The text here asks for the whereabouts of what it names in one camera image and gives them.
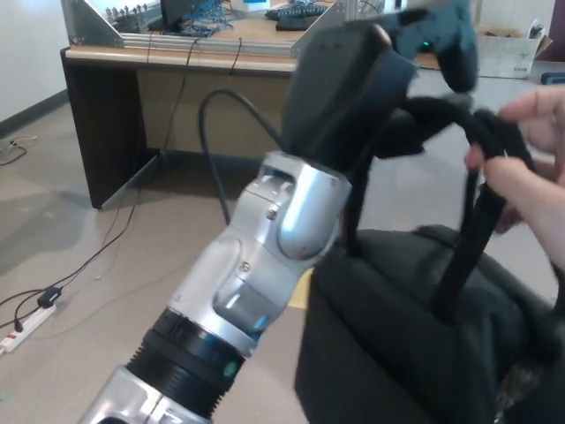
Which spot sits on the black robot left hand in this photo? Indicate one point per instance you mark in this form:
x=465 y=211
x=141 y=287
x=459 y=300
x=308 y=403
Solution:
x=335 y=88

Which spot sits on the person's bare hand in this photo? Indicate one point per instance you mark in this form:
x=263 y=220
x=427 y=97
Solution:
x=543 y=194

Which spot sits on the black lunchbag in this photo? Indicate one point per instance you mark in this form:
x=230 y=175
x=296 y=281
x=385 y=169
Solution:
x=397 y=331

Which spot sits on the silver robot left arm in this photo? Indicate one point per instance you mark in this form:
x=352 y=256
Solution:
x=273 y=247

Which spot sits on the person's bare forearm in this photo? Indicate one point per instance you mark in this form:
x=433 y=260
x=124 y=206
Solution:
x=559 y=274

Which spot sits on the black computer keyboard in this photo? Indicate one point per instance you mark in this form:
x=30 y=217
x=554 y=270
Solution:
x=293 y=24
x=293 y=11

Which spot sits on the blue object on floor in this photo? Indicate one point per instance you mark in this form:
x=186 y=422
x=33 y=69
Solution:
x=554 y=78

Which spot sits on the white box with marker tag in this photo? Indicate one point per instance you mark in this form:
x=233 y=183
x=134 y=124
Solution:
x=255 y=3

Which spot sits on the open cardboard box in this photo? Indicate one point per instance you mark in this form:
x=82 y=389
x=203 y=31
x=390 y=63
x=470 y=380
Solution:
x=512 y=57

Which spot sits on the black computer monitor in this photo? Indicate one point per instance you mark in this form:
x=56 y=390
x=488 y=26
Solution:
x=170 y=13

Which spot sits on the yellow paper sheet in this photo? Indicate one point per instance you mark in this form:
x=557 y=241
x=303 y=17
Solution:
x=300 y=293

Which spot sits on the row of dark metal connectors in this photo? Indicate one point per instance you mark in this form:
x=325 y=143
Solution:
x=128 y=15

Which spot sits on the wooden desk with dark sides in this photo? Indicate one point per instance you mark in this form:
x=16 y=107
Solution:
x=110 y=132

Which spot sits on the black power adapter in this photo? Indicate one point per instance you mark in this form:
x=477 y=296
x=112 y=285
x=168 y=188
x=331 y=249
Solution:
x=49 y=296

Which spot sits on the white power strip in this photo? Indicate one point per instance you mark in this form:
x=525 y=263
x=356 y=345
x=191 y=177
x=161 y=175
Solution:
x=24 y=327

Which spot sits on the aluminium profile frame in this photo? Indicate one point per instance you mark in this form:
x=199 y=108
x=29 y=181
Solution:
x=207 y=44

